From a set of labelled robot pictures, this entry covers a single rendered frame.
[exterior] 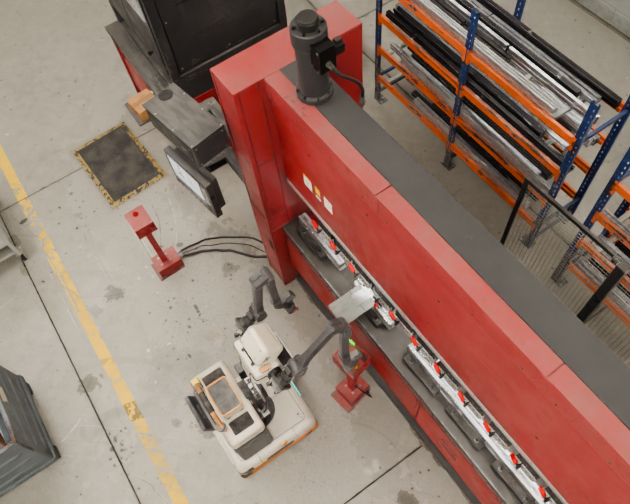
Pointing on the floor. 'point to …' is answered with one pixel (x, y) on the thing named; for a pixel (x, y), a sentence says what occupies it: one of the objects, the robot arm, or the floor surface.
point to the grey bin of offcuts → (8, 432)
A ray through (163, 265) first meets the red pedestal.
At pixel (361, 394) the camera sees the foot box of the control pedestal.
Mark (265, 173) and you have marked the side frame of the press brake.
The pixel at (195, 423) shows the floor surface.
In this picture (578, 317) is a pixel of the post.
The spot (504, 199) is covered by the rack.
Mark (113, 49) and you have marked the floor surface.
